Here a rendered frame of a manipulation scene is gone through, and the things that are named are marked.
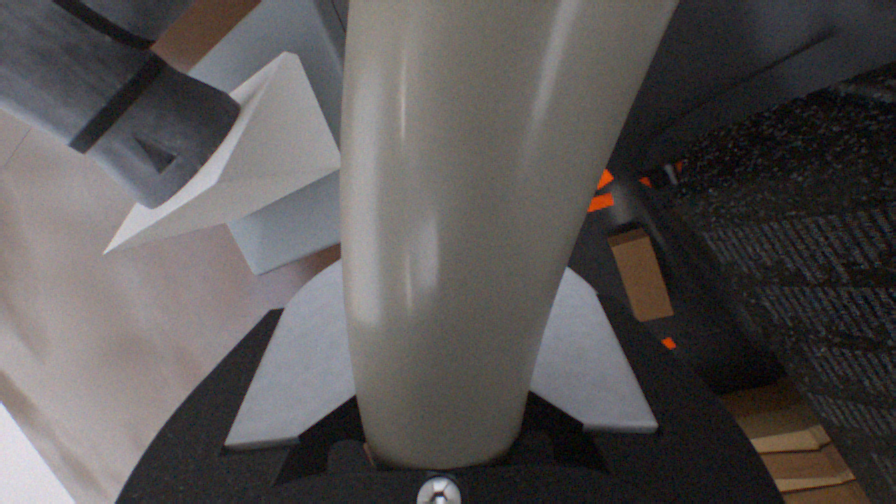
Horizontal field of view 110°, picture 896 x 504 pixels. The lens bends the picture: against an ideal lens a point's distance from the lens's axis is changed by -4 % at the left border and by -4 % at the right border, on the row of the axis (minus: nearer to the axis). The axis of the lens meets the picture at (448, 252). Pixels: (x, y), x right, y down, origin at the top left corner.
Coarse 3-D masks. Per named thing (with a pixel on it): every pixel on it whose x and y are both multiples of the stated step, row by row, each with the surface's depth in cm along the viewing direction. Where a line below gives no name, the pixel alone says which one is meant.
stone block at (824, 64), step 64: (832, 64) 54; (704, 128) 63; (768, 128) 50; (832, 128) 43; (704, 192) 57; (768, 192) 49; (832, 192) 43; (704, 256) 69; (768, 256) 54; (832, 256) 47; (768, 320) 60; (832, 320) 52; (832, 384) 57; (832, 448) 66
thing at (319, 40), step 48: (288, 0) 49; (336, 0) 55; (240, 48) 54; (288, 48) 52; (336, 48) 50; (336, 96) 52; (336, 144) 54; (336, 192) 57; (240, 240) 68; (288, 240) 64; (336, 240) 60
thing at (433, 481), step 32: (352, 448) 5; (544, 448) 5; (320, 480) 5; (352, 480) 5; (384, 480) 5; (416, 480) 5; (448, 480) 5; (480, 480) 5; (512, 480) 5; (544, 480) 5; (576, 480) 5; (608, 480) 5
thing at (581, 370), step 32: (576, 288) 9; (576, 320) 8; (544, 352) 7; (576, 352) 7; (608, 352) 7; (544, 384) 6; (576, 384) 6; (608, 384) 6; (544, 416) 6; (576, 416) 6; (608, 416) 6; (640, 416) 6; (576, 448) 6
